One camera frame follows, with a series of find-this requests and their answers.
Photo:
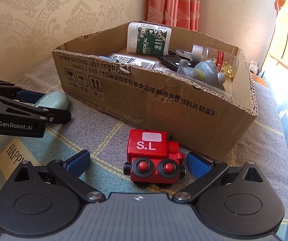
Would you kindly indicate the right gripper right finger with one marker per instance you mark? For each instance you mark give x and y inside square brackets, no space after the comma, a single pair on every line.
[206,174]

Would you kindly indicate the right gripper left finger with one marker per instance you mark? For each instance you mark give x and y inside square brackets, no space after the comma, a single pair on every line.
[66,173]

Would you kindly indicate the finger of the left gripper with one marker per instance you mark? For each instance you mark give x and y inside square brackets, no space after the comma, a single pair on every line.
[11,91]
[11,110]

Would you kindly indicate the mint green earbud case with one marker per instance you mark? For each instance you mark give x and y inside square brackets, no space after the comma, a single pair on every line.
[54,99]

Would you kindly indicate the red toy train car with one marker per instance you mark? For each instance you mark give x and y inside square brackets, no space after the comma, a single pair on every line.
[151,158]

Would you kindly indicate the staples box with barcode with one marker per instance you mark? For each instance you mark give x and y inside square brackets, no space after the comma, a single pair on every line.
[135,61]

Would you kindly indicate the grey rubber monster toy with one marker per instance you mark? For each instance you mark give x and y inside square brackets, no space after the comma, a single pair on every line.
[205,71]

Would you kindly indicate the glass jar silver lid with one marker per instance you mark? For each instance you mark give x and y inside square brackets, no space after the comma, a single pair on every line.
[224,62]

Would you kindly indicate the black digital timer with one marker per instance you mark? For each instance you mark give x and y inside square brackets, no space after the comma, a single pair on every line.
[170,61]

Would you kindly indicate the white medical bottle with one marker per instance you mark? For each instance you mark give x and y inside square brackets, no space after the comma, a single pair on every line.
[148,39]

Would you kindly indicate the checkered blanket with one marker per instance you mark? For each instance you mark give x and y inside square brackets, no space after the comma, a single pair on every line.
[105,137]

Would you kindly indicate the cardboard box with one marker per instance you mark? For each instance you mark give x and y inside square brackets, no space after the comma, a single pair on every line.
[195,116]

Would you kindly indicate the pink curtain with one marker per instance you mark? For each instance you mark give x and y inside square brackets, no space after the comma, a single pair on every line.
[179,13]

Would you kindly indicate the white wall socket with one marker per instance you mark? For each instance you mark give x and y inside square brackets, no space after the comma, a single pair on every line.
[254,67]

